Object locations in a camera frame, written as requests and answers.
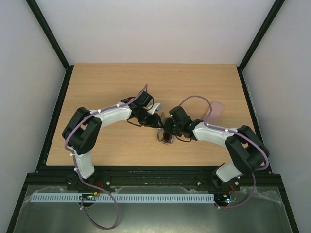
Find purple cable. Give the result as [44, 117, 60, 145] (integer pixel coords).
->
[179, 95, 270, 209]
[63, 84, 121, 230]

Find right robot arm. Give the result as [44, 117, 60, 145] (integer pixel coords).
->
[164, 106, 269, 190]

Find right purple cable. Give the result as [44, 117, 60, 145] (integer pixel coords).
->
[179, 95, 270, 209]

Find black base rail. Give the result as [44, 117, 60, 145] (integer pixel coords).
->
[22, 166, 284, 193]

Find left black frame post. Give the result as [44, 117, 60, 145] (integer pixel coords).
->
[25, 0, 72, 71]

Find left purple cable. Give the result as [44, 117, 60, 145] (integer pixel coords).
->
[63, 84, 121, 230]

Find right black frame post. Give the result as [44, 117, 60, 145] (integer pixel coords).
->
[238, 0, 286, 71]

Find black frame post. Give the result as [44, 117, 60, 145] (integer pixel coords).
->
[25, 0, 72, 71]
[238, 0, 286, 71]

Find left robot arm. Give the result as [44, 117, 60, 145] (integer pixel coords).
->
[62, 90, 163, 179]

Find brown rectangular sunglasses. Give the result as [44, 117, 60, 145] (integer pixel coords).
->
[160, 112, 172, 143]

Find light blue cable duct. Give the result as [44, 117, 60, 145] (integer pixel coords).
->
[31, 193, 214, 203]

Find pink glasses case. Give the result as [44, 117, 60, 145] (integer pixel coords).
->
[204, 101, 224, 125]

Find brown plaid glasses case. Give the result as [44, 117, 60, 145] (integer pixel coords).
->
[157, 128, 173, 145]

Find metal floor plate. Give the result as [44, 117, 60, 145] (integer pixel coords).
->
[14, 186, 292, 233]

